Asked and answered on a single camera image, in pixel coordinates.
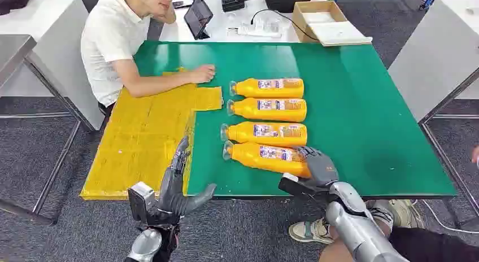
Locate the person's right hand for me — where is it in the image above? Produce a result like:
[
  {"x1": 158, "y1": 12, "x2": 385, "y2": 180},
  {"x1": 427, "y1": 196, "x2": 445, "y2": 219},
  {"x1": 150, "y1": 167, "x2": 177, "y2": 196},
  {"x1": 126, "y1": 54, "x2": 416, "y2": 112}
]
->
[{"x1": 189, "y1": 64, "x2": 217, "y2": 84}]

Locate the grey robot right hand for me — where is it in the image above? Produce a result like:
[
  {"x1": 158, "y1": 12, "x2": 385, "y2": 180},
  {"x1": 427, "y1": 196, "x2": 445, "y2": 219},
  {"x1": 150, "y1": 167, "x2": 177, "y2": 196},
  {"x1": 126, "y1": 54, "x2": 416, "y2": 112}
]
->
[{"x1": 291, "y1": 145, "x2": 340, "y2": 190}]

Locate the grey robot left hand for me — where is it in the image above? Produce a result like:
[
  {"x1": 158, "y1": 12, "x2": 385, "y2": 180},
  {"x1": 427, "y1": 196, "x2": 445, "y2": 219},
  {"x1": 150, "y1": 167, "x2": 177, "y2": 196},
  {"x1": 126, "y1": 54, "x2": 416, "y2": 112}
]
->
[{"x1": 149, "y1": 136, "x2": 218, "y2": 226}]

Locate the orange drink bottle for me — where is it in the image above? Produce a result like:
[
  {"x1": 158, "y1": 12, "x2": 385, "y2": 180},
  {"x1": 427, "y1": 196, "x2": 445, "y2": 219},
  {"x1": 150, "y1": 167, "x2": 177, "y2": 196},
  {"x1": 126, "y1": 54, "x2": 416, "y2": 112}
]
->
[
  {"x1": 229, "y1": 77, "x2": 305, "y2": 99},
  {"x1": 222, "y1": 140, "x2": 312, "y2": 179},
  {"x1": 220, "y1": 121, "x2": 308, "y2": 147},
  {"x1": 226, "y1": 98, "x2": 308, "y2": 123}
]

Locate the yellow sheet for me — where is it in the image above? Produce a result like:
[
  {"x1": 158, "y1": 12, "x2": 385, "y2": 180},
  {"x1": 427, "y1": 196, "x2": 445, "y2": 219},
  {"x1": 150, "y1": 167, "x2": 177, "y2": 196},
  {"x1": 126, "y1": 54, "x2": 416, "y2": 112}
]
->
[{"x1": 79, "y1": 67, "x2": 224, "y2": 201}]

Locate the black tablet on stand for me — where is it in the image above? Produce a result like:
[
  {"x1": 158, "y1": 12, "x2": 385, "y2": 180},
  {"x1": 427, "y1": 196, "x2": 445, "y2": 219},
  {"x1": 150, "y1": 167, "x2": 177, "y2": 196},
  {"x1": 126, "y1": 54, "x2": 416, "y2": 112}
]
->
[{"x1": 183, "y1": 0, "x2": 215, "y2": 41}]

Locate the beige sneaker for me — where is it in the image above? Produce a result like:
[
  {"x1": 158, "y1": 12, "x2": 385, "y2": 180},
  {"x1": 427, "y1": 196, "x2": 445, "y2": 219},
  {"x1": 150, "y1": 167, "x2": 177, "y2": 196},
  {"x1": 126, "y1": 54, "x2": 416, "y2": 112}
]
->
[
  {"x1": 288, "y1": 217, "x2": 336, "y2": 244},
  {"x1": 368, "y1": 199, "x2": 425, "y2": 231}
]

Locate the white power strip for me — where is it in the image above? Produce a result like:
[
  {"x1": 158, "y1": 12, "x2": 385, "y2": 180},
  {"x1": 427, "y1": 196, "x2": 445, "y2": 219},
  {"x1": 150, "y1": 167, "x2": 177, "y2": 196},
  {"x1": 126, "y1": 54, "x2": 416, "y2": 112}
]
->
[{"x1": 236, "y1": 23, "x2": 283, "y2": 39}]

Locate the green table mat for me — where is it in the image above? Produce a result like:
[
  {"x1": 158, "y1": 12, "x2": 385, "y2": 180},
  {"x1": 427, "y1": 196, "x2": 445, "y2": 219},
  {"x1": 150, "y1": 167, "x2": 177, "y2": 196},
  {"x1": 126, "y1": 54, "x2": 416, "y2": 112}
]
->
[{"x1": 134, "y1": 40, "x2": 458, "y2": 198}]

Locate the black battery charger box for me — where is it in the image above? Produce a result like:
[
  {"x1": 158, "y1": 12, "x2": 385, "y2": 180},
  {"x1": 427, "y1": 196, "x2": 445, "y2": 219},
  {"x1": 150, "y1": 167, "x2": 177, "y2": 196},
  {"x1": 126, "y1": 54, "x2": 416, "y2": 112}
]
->
[{"x1": 220, "y1": 0, "x2": 246, "y2": 12}]

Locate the person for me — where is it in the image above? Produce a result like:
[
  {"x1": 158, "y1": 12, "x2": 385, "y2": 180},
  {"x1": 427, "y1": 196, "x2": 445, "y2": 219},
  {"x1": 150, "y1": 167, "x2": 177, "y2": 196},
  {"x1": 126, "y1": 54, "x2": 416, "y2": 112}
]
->
[
  {"x1": 288, "y1": 198, "x2": 479, "y2": 262},
  {"x1": 80, "y1": 0, "x2": 217, "y2": 117}
]

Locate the pale grey table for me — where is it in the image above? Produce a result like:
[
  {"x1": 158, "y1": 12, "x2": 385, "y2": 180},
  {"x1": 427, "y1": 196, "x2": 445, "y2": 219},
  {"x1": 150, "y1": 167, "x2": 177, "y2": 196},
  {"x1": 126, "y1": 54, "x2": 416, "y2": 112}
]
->
[{"x1": 387, "y1": 0, "x2": 479, "y2": 124}]

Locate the black bag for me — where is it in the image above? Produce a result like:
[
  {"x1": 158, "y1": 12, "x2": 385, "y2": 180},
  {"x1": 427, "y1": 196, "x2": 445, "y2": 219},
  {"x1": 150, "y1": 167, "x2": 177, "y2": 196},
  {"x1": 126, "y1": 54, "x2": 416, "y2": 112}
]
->
[
  {"x1": 263, "y1": 0, "x2": 313, "y2": 14},
  {"x1": 0, "y1": 0, "x2": 33, "y2": 16}
]

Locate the open cardboard box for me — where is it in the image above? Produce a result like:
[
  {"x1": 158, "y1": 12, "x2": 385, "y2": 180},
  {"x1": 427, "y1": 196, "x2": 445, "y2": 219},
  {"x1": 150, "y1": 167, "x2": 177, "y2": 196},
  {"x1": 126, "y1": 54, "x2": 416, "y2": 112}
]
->
[{"x1": 291, "y1": 0, "x2": 373, "y2": 47}]

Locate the white side table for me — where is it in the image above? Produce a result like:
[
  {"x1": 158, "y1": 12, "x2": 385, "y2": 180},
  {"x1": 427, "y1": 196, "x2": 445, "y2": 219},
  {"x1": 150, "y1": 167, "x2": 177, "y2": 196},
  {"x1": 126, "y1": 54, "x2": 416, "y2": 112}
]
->
[{"x1": 0, "y1": 0, "x2": 106, "y2": 132}]

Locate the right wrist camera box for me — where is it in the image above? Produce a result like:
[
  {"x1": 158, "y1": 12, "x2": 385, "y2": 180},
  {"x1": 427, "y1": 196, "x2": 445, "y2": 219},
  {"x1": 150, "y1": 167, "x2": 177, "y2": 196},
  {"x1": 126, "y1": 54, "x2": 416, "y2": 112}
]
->
[{"x1": 278, "y1": 172, "x2": 325, "y2": 201}]

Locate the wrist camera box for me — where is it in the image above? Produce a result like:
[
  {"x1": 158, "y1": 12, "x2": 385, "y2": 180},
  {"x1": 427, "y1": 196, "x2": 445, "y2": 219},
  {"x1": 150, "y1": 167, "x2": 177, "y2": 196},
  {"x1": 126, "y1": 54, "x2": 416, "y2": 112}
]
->
[
  {"x1": 127, "y1": 181, "x2": 159, "y2": 224},
  {"x1": 278, "y1": 172, "x2": 325, "y2": 201}
]

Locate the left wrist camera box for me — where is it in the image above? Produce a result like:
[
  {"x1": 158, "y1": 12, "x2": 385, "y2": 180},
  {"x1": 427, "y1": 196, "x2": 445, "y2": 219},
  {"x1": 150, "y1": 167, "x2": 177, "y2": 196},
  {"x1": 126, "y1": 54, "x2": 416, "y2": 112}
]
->
[{"x1": 127, "y1": 181, "x2": 159, "y2": 224}]

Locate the white floor cable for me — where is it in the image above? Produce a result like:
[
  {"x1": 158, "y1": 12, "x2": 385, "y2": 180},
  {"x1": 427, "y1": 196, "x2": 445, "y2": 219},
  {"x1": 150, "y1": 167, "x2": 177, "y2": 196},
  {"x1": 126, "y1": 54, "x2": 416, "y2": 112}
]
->
[{"x1": 423, "y1": 199, "x2": 479, "y2": 235}]

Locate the black cable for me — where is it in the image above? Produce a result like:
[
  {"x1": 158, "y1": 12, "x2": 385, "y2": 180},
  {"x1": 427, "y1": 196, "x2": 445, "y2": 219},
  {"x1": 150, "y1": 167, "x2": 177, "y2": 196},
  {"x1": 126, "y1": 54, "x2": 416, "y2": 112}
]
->
[{"x1": 250, "y1": 8, "x2": 319, "y2": 41}]

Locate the steel bench with frame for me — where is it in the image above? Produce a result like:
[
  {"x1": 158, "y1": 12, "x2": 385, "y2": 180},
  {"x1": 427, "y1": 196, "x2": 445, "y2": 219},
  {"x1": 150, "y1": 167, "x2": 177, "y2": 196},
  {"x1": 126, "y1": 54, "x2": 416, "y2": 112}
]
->
[{"x1": 0, "y1": 34, "x2": 81, "y2": 226}]

